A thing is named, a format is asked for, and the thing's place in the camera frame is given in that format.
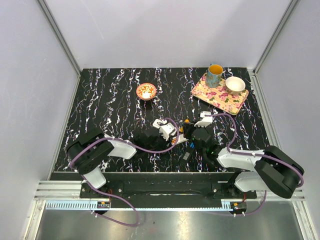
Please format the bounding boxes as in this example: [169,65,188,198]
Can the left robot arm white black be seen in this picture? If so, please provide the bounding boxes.
[66,128,176,198]

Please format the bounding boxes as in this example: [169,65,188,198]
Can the floral tray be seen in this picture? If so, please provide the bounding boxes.
[191,73,249,115]

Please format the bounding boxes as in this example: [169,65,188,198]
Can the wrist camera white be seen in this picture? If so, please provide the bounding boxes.
[158,120,177,140]
[194,111,213,128]

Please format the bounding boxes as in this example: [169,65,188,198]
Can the white remote orange batteries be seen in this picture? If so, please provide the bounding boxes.
[172,134,188,145]

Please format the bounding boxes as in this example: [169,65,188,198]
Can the cream white bowl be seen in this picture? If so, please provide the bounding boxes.
[225,76,246,95]

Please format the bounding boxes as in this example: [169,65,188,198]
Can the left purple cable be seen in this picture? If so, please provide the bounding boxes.
[68,117,180,227]

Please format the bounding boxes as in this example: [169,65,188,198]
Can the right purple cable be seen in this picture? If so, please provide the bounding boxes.
[204,112,305,217]

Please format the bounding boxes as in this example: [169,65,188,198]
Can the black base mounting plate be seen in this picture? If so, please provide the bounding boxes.
[79,171,258,210]

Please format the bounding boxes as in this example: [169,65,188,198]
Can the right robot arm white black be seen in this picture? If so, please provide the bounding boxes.
[182,122,305,199]

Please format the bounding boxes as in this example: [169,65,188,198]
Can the white remote black batteries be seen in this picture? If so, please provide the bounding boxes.
[152,119,167,129]

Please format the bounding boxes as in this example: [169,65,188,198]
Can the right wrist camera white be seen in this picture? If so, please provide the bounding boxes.
[194,111,213,128]

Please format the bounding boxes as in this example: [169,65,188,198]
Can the black remote blue batteries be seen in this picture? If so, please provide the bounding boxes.
[182,143,196,163]

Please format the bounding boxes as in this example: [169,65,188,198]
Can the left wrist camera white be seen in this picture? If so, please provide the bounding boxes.
[158,120,177,140]

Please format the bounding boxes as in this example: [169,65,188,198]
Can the orange handled screwdriver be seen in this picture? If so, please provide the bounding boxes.
[179,119,190,134]

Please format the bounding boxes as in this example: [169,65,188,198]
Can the blue mug yellow inside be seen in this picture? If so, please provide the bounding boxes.
[205,64,224,88]

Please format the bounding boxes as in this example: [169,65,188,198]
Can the orange patterned small bowl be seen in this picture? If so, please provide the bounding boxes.
[136,83,157,101]

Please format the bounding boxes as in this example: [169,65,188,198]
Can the purple cable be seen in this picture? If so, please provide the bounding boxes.
[68,117,180,227]
[204,112,305,217]

